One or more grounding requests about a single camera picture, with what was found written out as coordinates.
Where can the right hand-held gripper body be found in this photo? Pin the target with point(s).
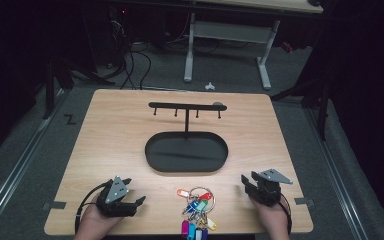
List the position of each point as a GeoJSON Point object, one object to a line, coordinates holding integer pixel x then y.
{"type": "Point", "coordinates": [268, 191]}

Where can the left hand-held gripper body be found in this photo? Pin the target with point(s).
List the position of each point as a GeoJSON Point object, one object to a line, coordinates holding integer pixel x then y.
{"type": "Point", "coordinates": [116, 190]}

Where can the key bunch with coloured tags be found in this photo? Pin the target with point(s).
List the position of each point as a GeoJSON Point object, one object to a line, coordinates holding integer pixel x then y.
{"type": "Point", "coordinates": [198, 206]}

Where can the black key rack with tray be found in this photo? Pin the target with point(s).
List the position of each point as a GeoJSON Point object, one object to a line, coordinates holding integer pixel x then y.
{"type": "Point", "coordinates": [186, 153]}

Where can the person's right hand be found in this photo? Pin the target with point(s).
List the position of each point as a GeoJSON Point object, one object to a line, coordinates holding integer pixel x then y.
{"type": "Point", "coordinates": [275, 220]}

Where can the person's left hand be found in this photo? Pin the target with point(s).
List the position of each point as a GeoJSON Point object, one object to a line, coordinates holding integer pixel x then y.
{"type": "Point", "coordinates": [95, 223]}

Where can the grey tape strip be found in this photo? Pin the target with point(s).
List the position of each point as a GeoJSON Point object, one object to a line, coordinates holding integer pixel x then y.
{"type": "Point", "coordinates": [304, 201]}
{"type": "Point", "coordinates": [56, 205]}

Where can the black stand legs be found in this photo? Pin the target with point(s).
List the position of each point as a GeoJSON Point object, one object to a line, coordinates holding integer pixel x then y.
{"type": "Point", "coordinates": [49, 90]}
{"type": "Point", "coordinates": [323, 110]}

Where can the small white floor object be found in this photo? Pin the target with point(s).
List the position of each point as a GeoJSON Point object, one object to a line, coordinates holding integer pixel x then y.
{"type": "Point", "coordinates": [209, 87]}

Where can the small red object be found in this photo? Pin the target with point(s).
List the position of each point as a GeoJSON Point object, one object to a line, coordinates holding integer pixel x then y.
{"type": "Point", "coordinates": [287, 47]}

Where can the metal floor rail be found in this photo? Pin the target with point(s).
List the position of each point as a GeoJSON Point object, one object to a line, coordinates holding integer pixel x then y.
{"type": "Point", "coordinates": [16, 160]}
{"type": "Point", "coordinates": [336, 176]}

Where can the white metal desk frame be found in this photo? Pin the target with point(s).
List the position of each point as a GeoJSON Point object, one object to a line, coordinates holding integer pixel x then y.
{"type": "Point", "coordinates": [233, 31]}

